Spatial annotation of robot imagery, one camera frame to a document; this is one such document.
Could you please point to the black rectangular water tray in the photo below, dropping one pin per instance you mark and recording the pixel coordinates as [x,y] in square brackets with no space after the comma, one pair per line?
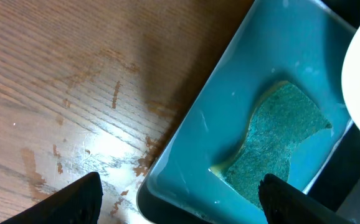
[299,41]

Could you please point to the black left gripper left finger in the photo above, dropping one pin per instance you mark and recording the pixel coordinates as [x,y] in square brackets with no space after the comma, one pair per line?
[79,202]

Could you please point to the green scrubbing sponge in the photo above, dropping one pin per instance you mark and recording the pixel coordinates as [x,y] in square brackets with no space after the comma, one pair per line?
[283,118]

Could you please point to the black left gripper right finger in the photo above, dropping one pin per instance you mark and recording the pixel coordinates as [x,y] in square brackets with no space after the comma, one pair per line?
[284,204]

